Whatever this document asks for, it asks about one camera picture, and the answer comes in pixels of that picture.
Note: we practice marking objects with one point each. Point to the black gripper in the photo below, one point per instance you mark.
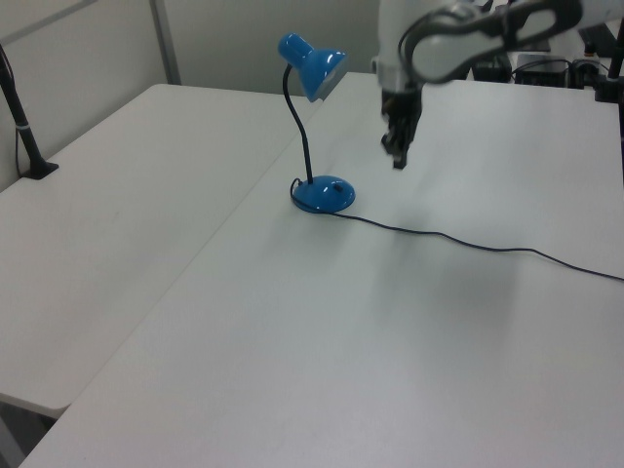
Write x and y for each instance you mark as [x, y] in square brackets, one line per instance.
[401, 107]

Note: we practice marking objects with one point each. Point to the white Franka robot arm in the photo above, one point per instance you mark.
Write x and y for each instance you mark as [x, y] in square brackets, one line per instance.
[439, 53]

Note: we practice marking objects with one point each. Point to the blue gooseneck desk lamp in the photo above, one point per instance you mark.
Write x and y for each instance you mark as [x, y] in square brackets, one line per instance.
[322, 192]

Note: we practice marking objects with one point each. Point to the black electronics box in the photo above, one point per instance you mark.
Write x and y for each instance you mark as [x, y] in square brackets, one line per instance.
[538, 73]

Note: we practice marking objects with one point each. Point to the black stand with clamp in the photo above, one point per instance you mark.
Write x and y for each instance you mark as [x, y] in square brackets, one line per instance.
[608, 83]

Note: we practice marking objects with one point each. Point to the black camera stand pole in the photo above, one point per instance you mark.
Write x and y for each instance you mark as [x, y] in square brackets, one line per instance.
[30, 146]

